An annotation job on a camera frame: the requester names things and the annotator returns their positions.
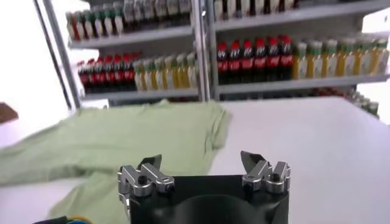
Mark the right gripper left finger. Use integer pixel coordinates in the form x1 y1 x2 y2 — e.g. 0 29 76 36
117 153 176 198

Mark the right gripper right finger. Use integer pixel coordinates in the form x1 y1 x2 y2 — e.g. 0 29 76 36
239 150 292 195

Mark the light green polo shirt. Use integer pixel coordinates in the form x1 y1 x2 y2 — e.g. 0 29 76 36
0 99 232 224

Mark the yellow tea bottle green cap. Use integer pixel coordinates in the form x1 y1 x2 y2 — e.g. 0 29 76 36
321 39 338 79
292 41 308 80
352 37 371 76
143 58 155 91
306 41 323 79
164 55 177 89
336 38 354 77
369 38 390 75
185 52 198 88
133 59 146 91
175 54 188 88
154 57 167 90

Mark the cola bottle red cap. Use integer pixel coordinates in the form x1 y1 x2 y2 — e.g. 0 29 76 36
77 60 89 92
279 35 294 80
112 54 124 91
266 36 280 82
216 41 229 85
228 40 241 83
86 59 98 92
121 53 137 91
241 39 254 83
103 55 115 91
94 57 106 91
253 38 268 82

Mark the brown cardboard box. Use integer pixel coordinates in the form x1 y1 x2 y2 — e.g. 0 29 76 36
0 102 19 125

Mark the black window pole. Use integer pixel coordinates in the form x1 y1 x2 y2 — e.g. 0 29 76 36
32 0 80 110

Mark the dark bottle white blue label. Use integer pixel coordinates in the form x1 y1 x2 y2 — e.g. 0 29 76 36
155 0 168 29
122 0 135 32
166 0 180 27
143 0 156 30
133 0 146 30

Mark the yellow blue wire bundle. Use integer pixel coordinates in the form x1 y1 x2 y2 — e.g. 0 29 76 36
32 215 94 224

